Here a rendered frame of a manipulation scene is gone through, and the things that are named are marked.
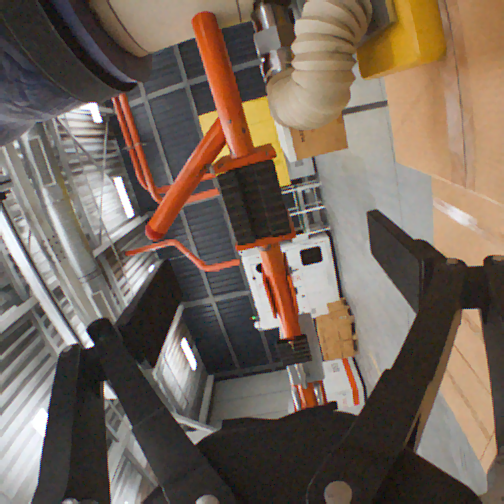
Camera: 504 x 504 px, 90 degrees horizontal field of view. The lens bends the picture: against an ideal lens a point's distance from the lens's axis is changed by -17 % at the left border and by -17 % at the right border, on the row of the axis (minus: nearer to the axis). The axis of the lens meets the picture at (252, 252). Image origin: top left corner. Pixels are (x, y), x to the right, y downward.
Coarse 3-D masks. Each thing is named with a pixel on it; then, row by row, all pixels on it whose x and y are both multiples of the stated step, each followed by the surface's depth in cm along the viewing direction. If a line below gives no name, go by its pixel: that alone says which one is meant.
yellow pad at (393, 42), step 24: (384, 0) 13; (408, 0) 12; (432, 0) 11; (384, 24) 14; (408, 24) 12; (432, 24) 12; (360, 48) 19; (384, 48) 16; (408, 48) 13; (432, 48) 12; (360, 72) 21; (384, 72) 18
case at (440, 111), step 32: (448, 0) 22; (480, 0) 18; (448, 32) 24; (480, 32) 20; (448, 64) 26; (480, 64) 22; (416, 96) 35; (448, 96) 28; (480, 96) 23; (416, 128) 38; (448, 128) 31; (480, 128) 25; (416, 160) 41; (448, 160) 33; (480, 160) 26; (480, 192) 28
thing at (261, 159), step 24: (264, 144) 32; (216, 168) 26; (240, 168) 26; (264, 168) 25; (240, 192) 26; (264, 192) 26; (240, 216) 26; (264, 216) 27; (288, 216) 32; (240, 240) 27; (264, 240) 28
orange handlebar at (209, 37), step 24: (192, 24) 22; (216, 24) 22; (216, 48) 22; (216, 72) 23; (216, 96) 24; (240, 120) 25; (240, 144) 26; (264, 264) 31; (288, 264) 33; (288, 288) 32; (288, 312) 33; (288, 336) 34; (312, 384) 38
